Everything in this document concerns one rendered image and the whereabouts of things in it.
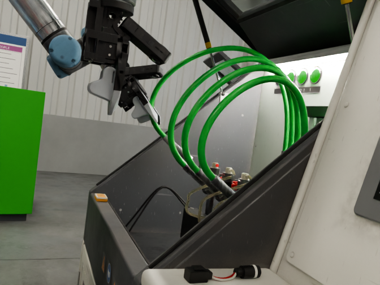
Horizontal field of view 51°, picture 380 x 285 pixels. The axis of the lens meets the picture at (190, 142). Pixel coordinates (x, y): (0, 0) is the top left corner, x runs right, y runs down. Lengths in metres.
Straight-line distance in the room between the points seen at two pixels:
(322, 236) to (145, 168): 0.76
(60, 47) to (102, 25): 0.26
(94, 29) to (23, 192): 3.53
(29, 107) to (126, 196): 2.95
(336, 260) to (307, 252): 0.06
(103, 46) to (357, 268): 0.56
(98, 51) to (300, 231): 0.48
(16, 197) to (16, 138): 0.58
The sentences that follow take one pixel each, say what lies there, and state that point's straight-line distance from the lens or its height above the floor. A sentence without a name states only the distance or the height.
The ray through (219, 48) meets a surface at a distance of 1.09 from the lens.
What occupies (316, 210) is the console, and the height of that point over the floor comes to 1.09.
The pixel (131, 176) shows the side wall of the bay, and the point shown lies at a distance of 1.27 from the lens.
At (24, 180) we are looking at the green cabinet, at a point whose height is 0.42.
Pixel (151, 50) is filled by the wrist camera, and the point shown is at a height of 1.33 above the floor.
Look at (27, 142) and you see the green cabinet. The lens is 4.17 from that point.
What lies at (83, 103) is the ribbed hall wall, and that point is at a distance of 7.47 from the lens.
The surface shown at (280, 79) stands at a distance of 0.79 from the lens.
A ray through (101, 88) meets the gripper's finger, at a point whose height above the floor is 1.24.
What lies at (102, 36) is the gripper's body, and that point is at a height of 1.34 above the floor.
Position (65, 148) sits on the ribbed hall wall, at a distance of 7.43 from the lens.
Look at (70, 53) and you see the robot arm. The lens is 1.03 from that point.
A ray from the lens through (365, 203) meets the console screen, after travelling 0.59.
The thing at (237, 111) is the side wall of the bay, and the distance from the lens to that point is 1.37.
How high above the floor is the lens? 1.20
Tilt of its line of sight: 3 degrees down
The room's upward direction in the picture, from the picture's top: 8 degrees clockwise
